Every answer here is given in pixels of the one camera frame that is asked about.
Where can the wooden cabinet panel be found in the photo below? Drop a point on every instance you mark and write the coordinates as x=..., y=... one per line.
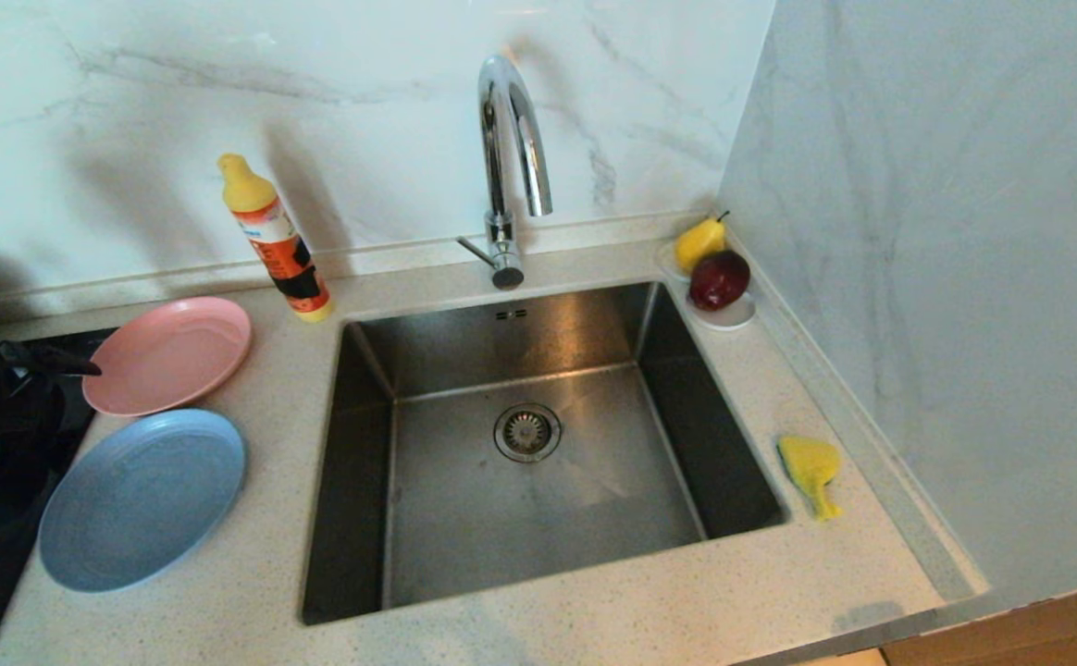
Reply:
x=1038, y=636

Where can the pink plastic plate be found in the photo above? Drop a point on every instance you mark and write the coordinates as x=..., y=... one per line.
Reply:
x=168, y=356

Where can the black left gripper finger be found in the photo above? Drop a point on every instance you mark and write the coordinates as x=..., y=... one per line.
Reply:
x=53, y=361

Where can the dark red apple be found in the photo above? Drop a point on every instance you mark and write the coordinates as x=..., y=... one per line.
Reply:
x=719, y=280

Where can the stainless steel sink basin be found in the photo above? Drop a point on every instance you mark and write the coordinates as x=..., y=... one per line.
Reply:
x=464, y=518

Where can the chrome gooseneck faucet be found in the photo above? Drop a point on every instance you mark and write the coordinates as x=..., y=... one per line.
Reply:
x=500, y=231

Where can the yellow pear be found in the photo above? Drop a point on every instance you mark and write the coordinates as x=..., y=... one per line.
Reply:
x=699, y=244

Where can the round metal drain strainer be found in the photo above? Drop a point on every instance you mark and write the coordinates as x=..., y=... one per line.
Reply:
x=527, y=433

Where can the blue plastic plate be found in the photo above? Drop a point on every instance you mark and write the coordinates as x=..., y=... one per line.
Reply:
x=142, y=499

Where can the small white dish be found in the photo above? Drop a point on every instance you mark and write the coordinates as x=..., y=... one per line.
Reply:
x=733, y=319

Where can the black glass cooktop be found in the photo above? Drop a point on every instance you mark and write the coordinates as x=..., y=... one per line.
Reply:
x=2, y=555

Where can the orange detergent bottle yellow cap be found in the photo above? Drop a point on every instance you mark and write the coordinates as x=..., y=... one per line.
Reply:
x=284, y=250

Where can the yellow fish-shaped sponge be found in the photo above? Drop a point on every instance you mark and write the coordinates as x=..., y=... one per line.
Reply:
x=809, y=462

